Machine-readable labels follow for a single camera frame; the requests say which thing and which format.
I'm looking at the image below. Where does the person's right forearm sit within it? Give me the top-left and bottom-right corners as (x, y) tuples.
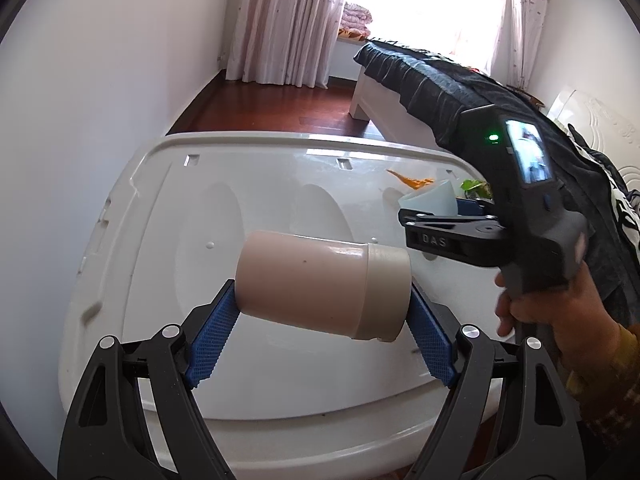
(562, 322), (640, 456)

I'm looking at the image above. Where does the pink dotted curtain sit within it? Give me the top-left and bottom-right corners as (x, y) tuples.
(225, 0), (353, 88)
(475, 0), (551, 92)

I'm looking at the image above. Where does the white plastic bin lid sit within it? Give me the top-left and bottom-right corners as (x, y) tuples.
(57, 131), (521, 468)

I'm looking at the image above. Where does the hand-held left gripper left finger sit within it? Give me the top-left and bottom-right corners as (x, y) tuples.
(57, 279), (241, 480)

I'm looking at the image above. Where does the person's right hand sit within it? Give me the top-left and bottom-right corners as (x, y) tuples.
(494, 265), (623, 378)

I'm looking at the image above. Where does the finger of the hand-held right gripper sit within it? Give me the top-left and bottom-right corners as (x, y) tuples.
(398, 208), (503, 267)
(457, 198), (497, 216)

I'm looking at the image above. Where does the green snack packet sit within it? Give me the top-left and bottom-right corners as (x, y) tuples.
(460, 178), (493, 202)

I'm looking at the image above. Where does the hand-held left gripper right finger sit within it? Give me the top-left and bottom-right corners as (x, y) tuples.
(402, 285), (586, 480)

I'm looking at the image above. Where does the beige cylindrical cup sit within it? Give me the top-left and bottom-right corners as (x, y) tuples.
(234, 230), (412, 343)

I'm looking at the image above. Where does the orange toy piece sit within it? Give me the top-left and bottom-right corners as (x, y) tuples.
(386, 169), (437, 190)

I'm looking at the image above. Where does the white plastic cup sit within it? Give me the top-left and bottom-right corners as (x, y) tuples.
(398, 178), (459, 217)

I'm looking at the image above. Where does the pink folded quilt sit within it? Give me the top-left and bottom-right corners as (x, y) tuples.
(340, 2), (373, 33)

